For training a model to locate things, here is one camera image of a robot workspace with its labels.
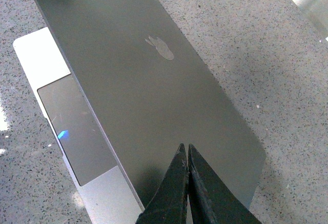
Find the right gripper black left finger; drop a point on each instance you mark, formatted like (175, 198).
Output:
(169, 204)

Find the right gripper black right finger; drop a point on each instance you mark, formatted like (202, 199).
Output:
(210, 199)

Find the grey laptop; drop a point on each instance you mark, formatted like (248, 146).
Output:
(122, 88)

